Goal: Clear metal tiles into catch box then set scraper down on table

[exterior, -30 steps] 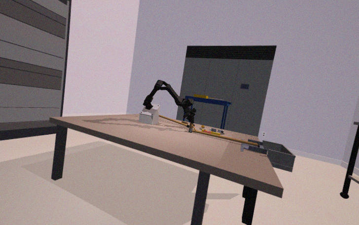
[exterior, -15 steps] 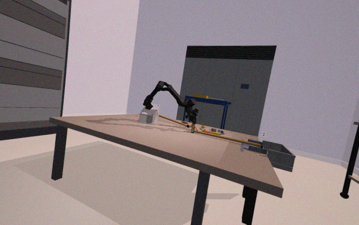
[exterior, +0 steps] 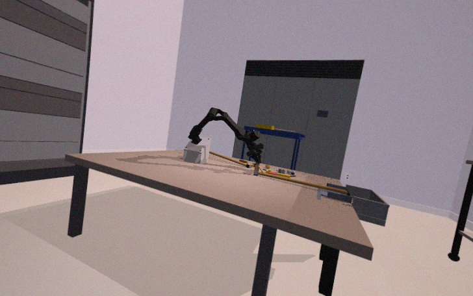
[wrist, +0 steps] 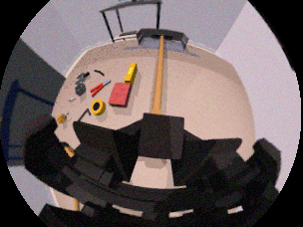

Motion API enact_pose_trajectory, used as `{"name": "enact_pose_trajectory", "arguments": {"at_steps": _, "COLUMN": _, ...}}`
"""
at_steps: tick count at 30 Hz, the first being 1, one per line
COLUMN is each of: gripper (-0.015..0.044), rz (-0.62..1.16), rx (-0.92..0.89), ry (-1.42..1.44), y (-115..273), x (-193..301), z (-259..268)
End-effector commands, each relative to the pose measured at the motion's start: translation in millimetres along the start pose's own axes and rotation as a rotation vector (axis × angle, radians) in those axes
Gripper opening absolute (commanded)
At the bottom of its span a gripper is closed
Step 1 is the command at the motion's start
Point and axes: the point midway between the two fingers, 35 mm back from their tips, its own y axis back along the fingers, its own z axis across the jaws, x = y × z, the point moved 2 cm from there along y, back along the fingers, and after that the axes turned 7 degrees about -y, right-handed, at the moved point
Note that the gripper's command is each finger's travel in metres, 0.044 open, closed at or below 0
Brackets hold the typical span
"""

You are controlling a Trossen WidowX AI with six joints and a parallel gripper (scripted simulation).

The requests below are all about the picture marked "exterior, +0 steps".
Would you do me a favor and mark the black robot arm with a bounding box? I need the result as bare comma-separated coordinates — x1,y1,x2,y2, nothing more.
188,108,264,150

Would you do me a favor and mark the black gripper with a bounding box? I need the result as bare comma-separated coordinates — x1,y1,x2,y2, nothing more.
247,142,262,164

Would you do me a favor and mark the orange long pole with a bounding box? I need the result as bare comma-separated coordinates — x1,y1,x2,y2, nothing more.
253,161,350,196

